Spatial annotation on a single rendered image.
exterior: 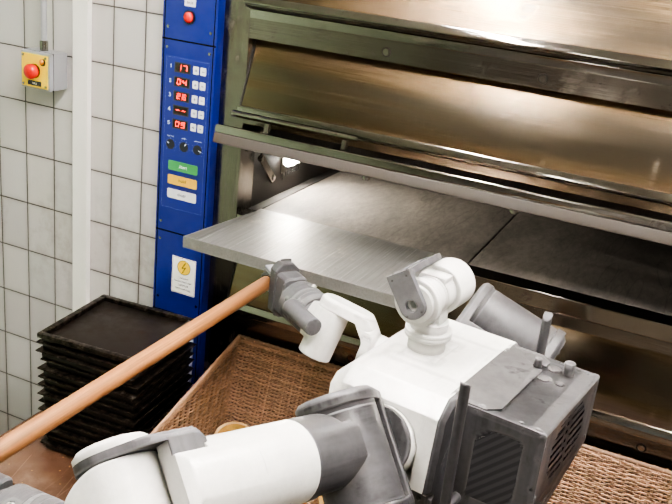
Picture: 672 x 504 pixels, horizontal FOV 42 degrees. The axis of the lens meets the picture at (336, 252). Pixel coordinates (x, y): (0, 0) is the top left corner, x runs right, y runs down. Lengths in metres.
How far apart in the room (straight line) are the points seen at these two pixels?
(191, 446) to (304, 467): 0.13
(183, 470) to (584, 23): 1.36
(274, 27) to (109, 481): 1.50
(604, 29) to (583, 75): 0.10
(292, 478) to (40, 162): 1.89
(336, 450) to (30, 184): 1.90
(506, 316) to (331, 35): 0.98
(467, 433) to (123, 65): 1.60
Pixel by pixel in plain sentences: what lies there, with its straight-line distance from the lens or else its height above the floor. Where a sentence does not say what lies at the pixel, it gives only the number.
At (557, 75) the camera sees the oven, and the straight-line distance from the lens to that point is 1.96.
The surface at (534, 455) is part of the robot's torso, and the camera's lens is 1.07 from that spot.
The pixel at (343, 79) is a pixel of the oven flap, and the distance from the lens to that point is 2.12.
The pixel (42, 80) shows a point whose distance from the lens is 2.52.
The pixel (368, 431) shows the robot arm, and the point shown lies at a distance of 1.00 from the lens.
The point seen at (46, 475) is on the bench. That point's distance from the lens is 2.34.
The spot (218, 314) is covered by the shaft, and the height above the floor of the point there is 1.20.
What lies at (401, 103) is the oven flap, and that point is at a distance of 2.06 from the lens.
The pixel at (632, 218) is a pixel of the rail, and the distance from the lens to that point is 1.84.
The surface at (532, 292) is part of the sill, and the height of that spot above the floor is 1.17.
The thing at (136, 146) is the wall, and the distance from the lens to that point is 2.45.
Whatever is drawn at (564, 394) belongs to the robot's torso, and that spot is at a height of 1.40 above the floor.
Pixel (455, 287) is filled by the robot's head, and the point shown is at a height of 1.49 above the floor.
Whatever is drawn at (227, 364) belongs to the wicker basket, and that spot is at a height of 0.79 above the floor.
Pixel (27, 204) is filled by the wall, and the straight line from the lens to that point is 2.75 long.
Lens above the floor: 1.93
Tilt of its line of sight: 21 degrees down
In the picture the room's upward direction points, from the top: 6 degrees clockwise
